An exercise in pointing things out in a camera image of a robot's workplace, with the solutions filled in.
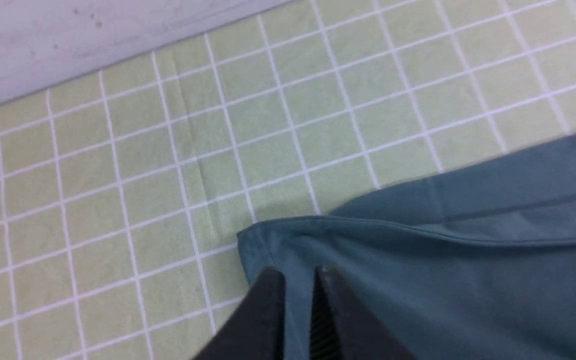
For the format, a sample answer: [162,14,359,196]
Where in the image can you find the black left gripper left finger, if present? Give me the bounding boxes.
[195,268,286,360]

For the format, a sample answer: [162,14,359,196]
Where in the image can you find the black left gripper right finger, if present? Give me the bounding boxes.
[310,266,415,360]

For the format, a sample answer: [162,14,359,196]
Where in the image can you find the green long-sleeve shirt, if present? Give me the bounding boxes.
[237,134,576,360]

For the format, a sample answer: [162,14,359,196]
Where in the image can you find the green checkered tablecloth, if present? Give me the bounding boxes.
[0,0,576,360]

